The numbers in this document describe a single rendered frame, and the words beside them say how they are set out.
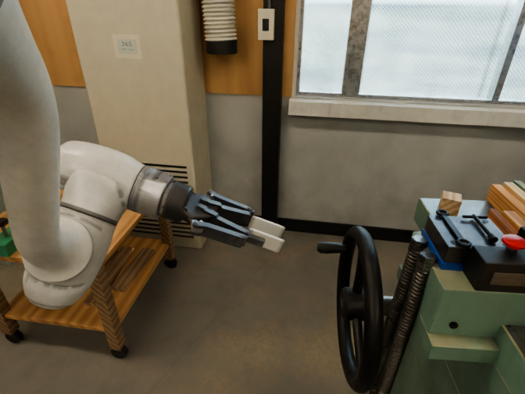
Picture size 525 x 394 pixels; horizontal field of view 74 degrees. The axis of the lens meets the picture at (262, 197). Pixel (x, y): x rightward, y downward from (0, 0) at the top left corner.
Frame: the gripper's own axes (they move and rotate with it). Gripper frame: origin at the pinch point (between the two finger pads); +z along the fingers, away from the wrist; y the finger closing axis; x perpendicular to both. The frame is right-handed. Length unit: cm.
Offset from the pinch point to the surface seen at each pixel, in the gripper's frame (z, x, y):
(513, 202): 46, -22, 10
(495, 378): 35.0, -5.7, -22.9
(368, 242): 14.2, -11.5, -9.0
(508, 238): 26.8, -23.7, -15.8
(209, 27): -42, -16, 116
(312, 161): 31, 32, 130
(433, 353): 25.8, -5.1, -21.5
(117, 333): -30, 90, 31
